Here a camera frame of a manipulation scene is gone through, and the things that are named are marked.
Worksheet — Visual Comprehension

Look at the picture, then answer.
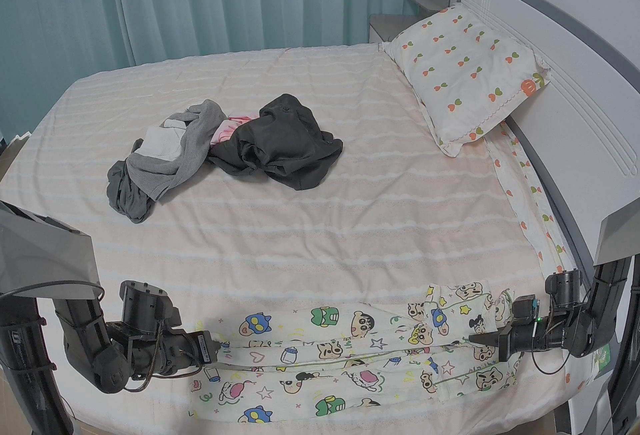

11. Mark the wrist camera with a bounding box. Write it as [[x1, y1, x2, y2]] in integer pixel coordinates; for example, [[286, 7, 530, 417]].
[[515, 295, 541, 324], [159, 303, 182, 328]]

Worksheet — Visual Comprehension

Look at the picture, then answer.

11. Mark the white printed pyjama top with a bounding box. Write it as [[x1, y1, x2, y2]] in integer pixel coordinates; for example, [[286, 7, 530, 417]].
[[190, 282, 523, 424]]

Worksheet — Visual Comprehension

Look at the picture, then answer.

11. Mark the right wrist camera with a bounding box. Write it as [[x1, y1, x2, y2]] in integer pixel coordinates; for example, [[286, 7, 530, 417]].
[[515, 295, 541, 324]]

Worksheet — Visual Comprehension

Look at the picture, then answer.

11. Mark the pink garment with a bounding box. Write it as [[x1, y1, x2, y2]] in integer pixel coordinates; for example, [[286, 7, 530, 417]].
[[210, 115, 251, 148]]

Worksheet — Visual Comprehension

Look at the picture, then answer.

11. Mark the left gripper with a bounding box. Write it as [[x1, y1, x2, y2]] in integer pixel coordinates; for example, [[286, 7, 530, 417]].
[[185, 330, 221, 368]]

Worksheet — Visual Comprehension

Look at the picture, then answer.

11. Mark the white printed pillow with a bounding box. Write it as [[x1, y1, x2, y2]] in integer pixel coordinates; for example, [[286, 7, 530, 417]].
[[382, 3, 552, 158]]

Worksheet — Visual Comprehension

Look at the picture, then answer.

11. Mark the grey bedside table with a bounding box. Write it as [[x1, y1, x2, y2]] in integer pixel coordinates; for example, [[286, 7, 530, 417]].
[[369, 0, 453, 43]]

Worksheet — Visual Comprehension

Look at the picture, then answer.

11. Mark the bed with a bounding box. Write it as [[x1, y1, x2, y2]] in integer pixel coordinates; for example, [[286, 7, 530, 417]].
[[0, 0, 640, 435]]

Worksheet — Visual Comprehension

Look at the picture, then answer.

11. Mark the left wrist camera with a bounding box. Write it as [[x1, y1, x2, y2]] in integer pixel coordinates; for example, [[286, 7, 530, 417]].
[[159, 303, 182, 328]]

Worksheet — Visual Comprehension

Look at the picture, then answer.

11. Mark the light grey garment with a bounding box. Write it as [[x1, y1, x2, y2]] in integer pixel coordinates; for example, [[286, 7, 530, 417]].
[[125, 99, 228, 202]]

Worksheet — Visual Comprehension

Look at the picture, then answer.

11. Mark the black garment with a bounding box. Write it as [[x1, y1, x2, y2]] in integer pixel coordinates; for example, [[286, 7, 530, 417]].
[[206, 94, 344, 191]]

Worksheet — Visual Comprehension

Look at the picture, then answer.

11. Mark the dark grey garment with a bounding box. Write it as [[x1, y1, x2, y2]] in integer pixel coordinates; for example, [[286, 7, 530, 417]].
[[105, 160, 157, 224]]

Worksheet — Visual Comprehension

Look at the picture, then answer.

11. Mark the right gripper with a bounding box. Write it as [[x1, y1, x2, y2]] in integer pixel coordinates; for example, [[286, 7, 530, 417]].
[[498, 324, 543, 363]]

